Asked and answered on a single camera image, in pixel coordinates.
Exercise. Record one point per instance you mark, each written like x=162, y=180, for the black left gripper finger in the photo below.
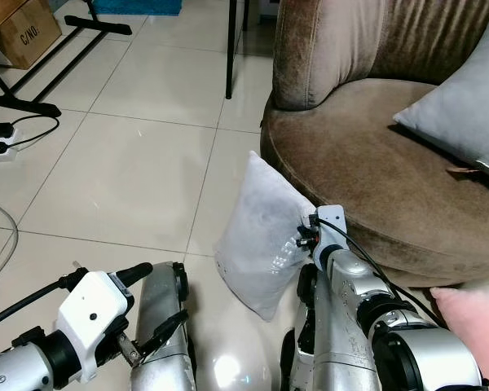
x=137, y=273
x=167, y=330

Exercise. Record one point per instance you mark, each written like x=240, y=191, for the small grey pillow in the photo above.
x=257, y=236

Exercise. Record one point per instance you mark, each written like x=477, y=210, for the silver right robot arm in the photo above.
x=391, y=326

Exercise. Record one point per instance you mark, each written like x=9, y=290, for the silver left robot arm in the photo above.
x=16, y=366

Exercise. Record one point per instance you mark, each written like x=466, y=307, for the pink pillow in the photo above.
x=477, y=334

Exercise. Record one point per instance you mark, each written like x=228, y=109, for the brown round velvet sofa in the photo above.
x=367, y=138

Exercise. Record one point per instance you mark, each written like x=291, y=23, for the large grey pillow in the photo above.
x=464, y=106

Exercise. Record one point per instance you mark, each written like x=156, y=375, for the silver left robot leg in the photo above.
x=163, y=293

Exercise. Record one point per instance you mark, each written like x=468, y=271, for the white power strip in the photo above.
x=2, y=149

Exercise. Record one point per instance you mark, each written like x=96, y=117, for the thin black metal leg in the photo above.
x=231, y=49

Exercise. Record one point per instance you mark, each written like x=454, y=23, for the brown cardboard box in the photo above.
x=28, y=32

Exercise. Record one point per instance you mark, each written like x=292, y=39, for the blue box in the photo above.
x=138, y=6

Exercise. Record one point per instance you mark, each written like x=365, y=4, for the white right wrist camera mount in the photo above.
x=332, y=232

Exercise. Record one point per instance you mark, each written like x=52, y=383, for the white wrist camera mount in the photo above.
x=90, y=314
x=332, y=232

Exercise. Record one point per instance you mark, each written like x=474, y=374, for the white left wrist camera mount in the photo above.
x=90, y=314

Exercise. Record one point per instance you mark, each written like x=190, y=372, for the black metal table frame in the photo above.
x=61, y=69

